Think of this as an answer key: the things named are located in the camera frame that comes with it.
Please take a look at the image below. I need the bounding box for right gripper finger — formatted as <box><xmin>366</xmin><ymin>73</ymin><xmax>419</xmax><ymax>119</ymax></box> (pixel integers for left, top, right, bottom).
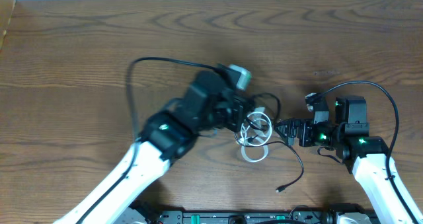
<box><xmin>313</xmin><ymin>94</ymin><xmax>329</xmax><ymax>124</ymax></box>
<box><xmin>274</xmin><ymin>118</ymin><xmax>301</xmax><ymax>145</ymax></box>

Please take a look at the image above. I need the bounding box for black USB cable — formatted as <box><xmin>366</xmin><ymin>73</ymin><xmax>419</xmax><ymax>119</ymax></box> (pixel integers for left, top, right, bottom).
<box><xmin>233</xmin><ymin>92</ymin><xmax>305</xmax><ymax>194</ymax></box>

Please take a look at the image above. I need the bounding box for white USB cable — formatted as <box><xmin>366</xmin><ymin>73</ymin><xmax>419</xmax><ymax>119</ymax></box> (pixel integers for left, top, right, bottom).
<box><xmin>239</xmin><ymin>106</ymin><xmax>274</xmax><ymax>163</ymax></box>

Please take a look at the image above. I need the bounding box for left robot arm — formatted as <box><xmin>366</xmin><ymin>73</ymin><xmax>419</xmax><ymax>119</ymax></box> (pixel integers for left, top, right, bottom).
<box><xmin>57</xmin><ymin>65</ymin><xmax>252</xmax><ymax>223</ymax></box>

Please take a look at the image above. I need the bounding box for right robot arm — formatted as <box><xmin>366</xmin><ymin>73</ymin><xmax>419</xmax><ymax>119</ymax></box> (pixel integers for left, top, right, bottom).
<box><xmin>274</xmin><ymin>95</ymin><xmax>422</xmax><ymax>223</ymax></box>

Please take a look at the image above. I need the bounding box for right camera black cable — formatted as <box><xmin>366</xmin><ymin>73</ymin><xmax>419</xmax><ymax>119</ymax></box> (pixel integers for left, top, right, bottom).
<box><xmin>310</xmin><ymin>81</ymin><xmax>420</xmax><ymax>224</ymax></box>

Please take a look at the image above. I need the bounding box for camera black cable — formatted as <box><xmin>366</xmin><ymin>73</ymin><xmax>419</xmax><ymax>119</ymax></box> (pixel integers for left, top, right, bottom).
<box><xmin>74</xmin><ymin>56</ymin><xmax>229</xmax><ymax>224</ymax></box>
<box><xmin>310</xmin><ymin>81</ymin><xmax>420</xmax><ymax>224</ymax></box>

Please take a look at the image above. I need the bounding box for left camera black cable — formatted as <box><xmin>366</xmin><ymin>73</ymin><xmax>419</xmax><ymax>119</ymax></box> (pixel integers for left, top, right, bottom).
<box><xmin>74</xmin><ymin>56</ymin><xmax>229</xmax><ymax>224</ymax></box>

